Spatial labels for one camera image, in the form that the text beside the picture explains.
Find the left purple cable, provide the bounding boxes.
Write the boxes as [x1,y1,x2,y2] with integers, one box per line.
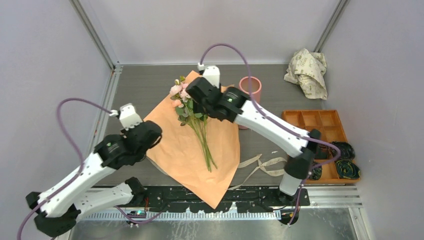
[16,97,163,240]

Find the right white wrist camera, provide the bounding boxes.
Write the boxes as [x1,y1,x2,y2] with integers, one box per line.
[197,62,221,88]

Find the pink cylindrical vase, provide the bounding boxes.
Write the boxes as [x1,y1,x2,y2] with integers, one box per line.
[235,76,263,130]

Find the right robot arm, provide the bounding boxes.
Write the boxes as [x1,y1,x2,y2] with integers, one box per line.
[186,77,321,206]

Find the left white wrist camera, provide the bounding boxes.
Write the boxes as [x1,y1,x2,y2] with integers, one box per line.
[108,103,143,131]

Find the green orange flower bouquet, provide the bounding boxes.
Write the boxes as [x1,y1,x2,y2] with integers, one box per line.
[143,70,241,210]

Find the crumpled printed paper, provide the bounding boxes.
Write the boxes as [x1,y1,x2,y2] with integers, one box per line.
[283,48,328,100]

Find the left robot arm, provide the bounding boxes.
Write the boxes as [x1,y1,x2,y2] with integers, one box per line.
[26,120,163,238]

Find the pink flowers with green stems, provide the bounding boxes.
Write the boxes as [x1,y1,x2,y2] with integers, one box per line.
[169,76,218,172]

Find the aluminium frame rail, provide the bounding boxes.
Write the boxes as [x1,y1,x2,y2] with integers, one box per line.
[82,63,123,161]

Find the orange compartment tray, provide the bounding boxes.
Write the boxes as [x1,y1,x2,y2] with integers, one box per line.
[281,110,361,185]

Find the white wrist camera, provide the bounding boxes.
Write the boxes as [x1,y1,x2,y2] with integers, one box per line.
[108,103,143,131]
[197,62,221,88]

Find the dark patterned rolled tie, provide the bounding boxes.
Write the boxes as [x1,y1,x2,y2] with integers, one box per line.
[331,141,356,161]
[315,144,330,160]
[335,160,361,180]
[308,166,323,181]

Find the cream printed ribbon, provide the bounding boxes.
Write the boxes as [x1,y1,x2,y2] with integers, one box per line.
[228,154,288,190]

